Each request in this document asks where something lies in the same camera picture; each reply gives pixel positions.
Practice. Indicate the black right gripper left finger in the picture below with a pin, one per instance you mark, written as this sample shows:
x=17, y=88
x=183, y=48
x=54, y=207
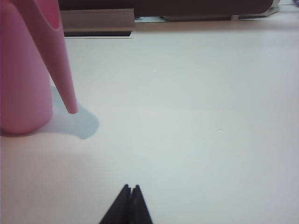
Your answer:
x=118, y=207

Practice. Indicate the pink plastic watering can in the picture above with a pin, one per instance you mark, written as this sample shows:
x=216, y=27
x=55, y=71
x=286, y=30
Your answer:
x=25, y=70

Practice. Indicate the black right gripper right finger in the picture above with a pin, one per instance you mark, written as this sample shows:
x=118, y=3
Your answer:
x=139, y=207

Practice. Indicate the grey aluminium profile bar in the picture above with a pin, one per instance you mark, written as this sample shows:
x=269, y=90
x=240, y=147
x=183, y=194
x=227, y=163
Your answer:
x=98, y=22

